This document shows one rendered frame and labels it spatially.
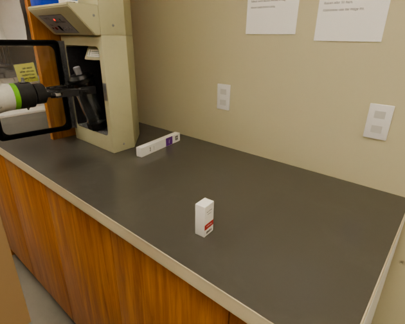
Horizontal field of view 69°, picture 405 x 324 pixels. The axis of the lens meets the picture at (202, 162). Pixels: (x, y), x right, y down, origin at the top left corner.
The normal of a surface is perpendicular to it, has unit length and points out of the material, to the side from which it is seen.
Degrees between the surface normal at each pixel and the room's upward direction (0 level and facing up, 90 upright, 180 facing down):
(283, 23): 90
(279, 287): 0
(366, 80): 90
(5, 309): 90
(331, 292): 0
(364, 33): 90
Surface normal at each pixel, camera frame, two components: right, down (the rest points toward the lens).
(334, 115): -0.65, 0.29
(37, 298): 0.01, -0.92
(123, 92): 0.76, 0.26
